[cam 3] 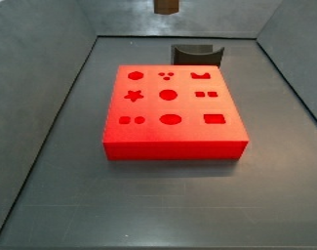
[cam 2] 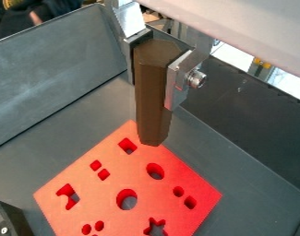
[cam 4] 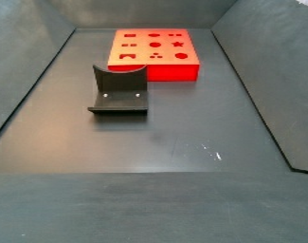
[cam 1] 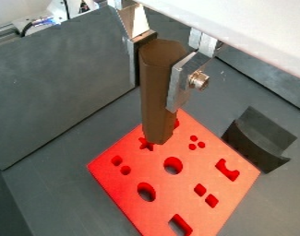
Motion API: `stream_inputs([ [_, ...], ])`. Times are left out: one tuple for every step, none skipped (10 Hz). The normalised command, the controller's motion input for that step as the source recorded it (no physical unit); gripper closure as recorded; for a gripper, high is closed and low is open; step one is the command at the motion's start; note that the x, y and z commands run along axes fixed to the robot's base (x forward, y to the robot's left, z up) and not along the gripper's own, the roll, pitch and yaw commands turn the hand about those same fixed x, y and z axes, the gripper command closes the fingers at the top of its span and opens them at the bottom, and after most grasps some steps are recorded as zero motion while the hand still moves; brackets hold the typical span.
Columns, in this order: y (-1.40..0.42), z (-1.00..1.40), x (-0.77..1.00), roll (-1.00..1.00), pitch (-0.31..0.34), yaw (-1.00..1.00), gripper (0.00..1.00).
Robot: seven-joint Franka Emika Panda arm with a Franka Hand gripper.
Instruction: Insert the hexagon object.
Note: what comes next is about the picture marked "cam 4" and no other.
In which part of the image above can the black curved holder stand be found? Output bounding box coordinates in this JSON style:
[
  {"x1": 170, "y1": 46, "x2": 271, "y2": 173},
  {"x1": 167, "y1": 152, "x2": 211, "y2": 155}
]
[{"x1": 88, "y1": 65, "x2": 148, "y2": 114}]

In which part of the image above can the red shape sorter block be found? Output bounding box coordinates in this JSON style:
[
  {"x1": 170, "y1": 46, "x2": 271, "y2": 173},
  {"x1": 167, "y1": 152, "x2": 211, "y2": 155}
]
[{"x1": 108, "y1": 28, "x2": 200, "y2": 82}]

